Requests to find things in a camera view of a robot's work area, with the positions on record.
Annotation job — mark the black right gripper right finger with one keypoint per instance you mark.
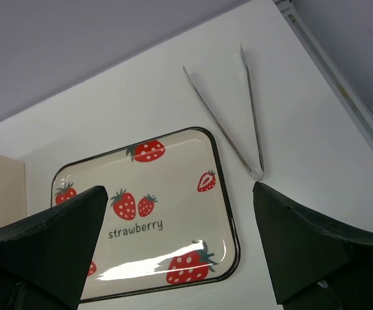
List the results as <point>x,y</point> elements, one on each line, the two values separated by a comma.
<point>314,261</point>

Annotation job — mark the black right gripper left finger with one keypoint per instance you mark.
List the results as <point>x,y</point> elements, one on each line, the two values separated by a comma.
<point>45,258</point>

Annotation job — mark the beige paper bag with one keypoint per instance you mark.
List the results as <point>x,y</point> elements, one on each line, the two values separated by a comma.
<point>12,191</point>

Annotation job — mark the metal tongs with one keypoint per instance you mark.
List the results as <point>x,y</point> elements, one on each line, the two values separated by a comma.
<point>255,174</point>

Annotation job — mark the strawberry print tray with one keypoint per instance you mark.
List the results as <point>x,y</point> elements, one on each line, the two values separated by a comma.
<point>168,221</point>

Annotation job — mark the aluminium table edge rail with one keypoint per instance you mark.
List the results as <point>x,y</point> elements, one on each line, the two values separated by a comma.
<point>339,83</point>

